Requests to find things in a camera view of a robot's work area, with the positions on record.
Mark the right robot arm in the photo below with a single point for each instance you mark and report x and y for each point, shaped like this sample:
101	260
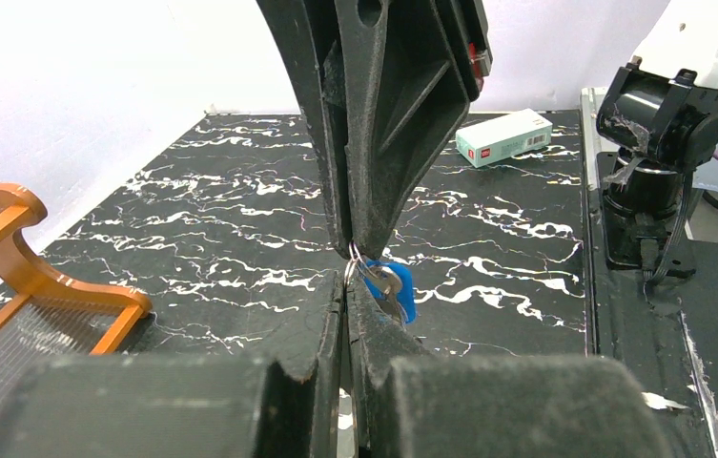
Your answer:
662	105

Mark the orange wooden shelf rack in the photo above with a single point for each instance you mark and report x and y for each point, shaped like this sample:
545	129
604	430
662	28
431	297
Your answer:
34	281

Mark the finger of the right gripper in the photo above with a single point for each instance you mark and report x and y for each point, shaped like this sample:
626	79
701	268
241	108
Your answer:
307	36
411	71

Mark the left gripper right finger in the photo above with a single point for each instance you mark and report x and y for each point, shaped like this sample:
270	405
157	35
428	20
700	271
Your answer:
411	402

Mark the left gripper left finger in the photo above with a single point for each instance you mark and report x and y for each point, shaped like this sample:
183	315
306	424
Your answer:
279	400

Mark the blue key tag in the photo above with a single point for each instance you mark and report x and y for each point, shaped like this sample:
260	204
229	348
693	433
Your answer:
406	295

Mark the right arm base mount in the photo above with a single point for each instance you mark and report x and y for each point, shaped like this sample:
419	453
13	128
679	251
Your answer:
645	208

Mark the mint green small box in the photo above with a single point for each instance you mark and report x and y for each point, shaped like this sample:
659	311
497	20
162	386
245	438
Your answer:
503	137

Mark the silver keyring holder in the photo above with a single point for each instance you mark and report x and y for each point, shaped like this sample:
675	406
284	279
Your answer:
382	281

